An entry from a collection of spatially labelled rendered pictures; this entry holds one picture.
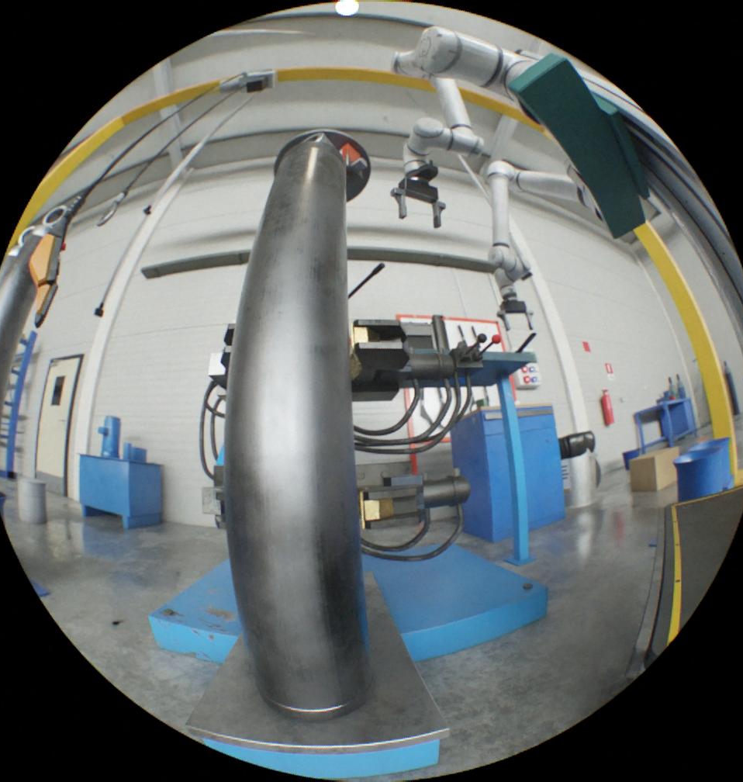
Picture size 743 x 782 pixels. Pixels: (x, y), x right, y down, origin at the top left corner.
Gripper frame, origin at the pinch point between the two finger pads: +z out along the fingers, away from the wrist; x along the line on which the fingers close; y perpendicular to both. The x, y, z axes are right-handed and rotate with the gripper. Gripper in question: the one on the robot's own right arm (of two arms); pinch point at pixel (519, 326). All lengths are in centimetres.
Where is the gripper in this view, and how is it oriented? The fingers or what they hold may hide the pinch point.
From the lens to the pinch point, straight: 140.3
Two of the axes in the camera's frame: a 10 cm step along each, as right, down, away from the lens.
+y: -1.1, -2.8, -9.5
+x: 9.9, -1.0, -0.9
